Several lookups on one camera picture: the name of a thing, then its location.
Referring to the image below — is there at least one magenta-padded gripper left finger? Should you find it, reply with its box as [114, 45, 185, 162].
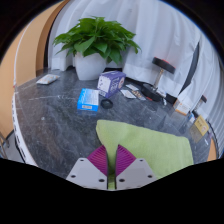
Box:
[65, 145, 110, 191]

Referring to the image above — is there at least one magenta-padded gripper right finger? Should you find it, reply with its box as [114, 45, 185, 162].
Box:
[115, 144, 158, 191]

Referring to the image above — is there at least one light green towel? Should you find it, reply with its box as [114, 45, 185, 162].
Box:
[95, 119, 195, 191]

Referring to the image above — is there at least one small black round object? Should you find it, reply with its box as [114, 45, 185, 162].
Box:
[100, 98, 114, 110]

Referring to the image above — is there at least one printed picture card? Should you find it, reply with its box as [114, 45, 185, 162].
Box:
[132, 90, 147, 102]

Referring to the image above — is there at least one small white and blue box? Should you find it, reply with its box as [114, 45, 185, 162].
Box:
[187, 112, 196, 124]

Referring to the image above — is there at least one white paper card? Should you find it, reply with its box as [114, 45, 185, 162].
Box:
[120, 89, 137, 100]
[125, 83, 140, 92]

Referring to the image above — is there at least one orange and white tissue box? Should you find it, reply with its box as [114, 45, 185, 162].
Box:
[173, 99, 192, 117]

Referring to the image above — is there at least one yellow standing sign card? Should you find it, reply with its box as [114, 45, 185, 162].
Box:
[193, 114, 210, 137]

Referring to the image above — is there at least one purple cardboard box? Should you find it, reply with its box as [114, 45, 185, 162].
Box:
[96, 70, 127, 99]

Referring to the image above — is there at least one bar stool with red-black seat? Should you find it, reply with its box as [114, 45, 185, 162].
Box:
[194, 94, 208, 116]
[140, 56, 177, 103]

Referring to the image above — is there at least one white flat packet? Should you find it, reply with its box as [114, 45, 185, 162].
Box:
[35, 73, 61, 85]

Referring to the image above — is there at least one green plant in white pot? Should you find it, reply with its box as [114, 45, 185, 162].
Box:
[52, 15, 142, 82]

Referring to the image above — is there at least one white curtain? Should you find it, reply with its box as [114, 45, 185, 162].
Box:
[48, 0, 224, 154]

